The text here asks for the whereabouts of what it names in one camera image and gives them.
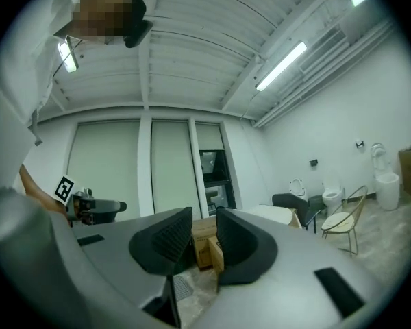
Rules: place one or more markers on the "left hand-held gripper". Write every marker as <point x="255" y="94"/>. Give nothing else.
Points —
<point x="63" y="188"/>

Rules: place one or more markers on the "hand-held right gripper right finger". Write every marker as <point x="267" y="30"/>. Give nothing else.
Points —
<point x="294" y="269"/>

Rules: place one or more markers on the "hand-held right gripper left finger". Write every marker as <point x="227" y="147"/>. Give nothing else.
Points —
<point x="116" y="252"/>

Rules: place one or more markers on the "grey perforated rubber mat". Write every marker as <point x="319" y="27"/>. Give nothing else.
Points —
<point x="183" y="286"/>

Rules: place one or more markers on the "person's left forearm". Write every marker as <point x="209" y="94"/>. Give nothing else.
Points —
<point x="37" y="190"/>

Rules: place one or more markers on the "white roller blind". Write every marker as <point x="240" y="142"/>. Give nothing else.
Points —
<point x="209" y="135"/>
<point x="174" y="166"/>
<point x="104" y="170"/>

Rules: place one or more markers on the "black chair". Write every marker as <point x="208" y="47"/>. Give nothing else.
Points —
<point x="294" y="202"/>

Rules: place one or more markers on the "grey waste bin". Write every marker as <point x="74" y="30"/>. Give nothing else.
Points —
<point x="315" y="204"/>

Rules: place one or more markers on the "brown cardboard box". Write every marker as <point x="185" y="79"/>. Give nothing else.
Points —
<point x="216" y="255"/>
<point x="202" y="242"/>

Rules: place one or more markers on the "dark window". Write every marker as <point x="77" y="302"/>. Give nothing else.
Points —
<point x="215" y="180"/>

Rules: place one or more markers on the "person's white shirt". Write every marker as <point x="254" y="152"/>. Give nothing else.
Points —
<point x="17" y="98"/>

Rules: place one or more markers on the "person's head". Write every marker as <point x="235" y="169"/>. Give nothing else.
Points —
<point x="99" y="15"/>

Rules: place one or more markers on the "long ceiling tube light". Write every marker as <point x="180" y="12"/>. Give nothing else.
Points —
<point x="281" y="65"/>

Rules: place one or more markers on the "black wall holder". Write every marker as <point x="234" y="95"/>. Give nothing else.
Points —
<point x="360" y="143"/>
<point x="313" y="162"/>

